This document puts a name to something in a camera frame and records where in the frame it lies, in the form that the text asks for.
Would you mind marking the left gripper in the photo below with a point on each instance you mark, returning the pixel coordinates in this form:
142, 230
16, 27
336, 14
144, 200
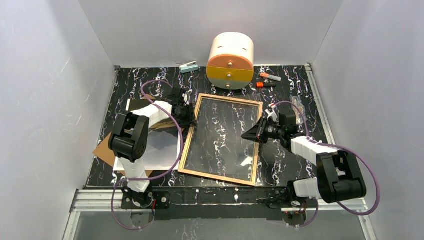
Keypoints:
185, 114

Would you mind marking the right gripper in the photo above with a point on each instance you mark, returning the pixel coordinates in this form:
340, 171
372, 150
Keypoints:
262, 129

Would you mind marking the landscape photo print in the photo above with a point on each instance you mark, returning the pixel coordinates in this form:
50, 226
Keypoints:
145, 135

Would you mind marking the wooden picture frame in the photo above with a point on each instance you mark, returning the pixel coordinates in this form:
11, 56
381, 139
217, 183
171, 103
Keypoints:
220, 139

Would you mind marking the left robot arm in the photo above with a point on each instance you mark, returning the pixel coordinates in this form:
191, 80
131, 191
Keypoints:
136, 176

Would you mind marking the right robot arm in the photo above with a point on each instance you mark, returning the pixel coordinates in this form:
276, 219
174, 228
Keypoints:
338, 176

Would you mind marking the orange capped black marker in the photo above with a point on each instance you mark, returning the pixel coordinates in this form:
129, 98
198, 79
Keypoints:
265, 85

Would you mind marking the clear bag of clips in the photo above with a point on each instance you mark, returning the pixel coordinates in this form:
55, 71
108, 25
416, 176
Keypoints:
299, 110

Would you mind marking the teal white stapler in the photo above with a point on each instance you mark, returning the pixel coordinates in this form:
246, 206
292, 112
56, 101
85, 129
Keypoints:
189, 67

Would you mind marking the orange capped grey marker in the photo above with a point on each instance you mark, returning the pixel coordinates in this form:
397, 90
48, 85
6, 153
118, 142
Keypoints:
270, 77

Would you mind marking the round pastel drawer box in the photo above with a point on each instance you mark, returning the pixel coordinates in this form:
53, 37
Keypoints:
230, 64

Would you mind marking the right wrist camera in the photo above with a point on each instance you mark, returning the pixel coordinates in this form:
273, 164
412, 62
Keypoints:
270, 112

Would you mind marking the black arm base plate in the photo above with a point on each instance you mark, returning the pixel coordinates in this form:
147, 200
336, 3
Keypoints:
175, 203

